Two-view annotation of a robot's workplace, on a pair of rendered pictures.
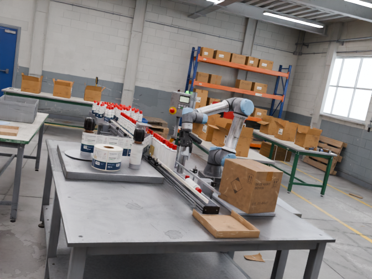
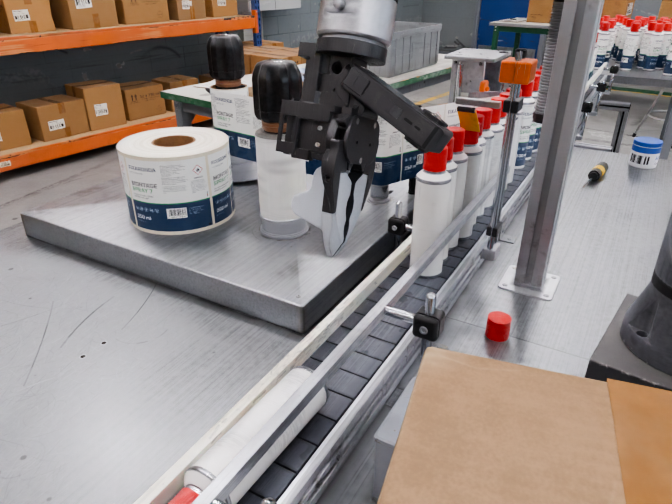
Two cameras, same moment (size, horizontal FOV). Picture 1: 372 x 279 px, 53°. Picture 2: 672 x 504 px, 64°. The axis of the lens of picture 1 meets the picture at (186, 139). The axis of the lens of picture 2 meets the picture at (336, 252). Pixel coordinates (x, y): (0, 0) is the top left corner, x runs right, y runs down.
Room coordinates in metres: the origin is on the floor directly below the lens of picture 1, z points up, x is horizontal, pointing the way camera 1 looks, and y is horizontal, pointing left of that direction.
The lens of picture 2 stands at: (2.26, -0.45, 1.31)
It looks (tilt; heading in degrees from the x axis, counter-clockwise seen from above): 28 degrees down; 54
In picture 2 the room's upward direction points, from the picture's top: straight up
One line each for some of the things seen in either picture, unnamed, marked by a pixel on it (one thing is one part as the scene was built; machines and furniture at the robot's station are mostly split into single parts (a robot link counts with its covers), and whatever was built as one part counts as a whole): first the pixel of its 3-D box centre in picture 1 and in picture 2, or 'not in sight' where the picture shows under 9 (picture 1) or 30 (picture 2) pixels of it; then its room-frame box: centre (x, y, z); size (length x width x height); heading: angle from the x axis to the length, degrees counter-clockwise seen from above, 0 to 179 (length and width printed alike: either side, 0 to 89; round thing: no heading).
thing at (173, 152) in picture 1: (172, 158); (430, 212); (2.82, 0.08, 0.98); 0.05 x 0.05 x 0.20
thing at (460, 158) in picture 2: (166, 154); (448, 189); (2.91, 0.13, 0.98); 0.05 x 0.05 x 0.20
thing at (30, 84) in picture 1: (31, 83); (549, 3); (7.84, 3.38, 0.97); 0.47 x 0.41 x 0.37; 12
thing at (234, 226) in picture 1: (225, 222); not in sight; (1.99, -0.29, 0.85); 0.30 x 0.26 x 0.04; 24
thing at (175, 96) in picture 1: (181, 104); not in sight; (3.03, 0.09, 1.38); 0.17 x 0.10 x 0.19; 79
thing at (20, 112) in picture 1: (17, 108); (386, 47); (4.38, 2.01, 0.91); 0.60 x 0.40 x 0.22; 20
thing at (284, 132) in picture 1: (284, 129); not in sight; (7.37, -1.87, 0.97); 0.42 x 0.39 x 0.37; 104
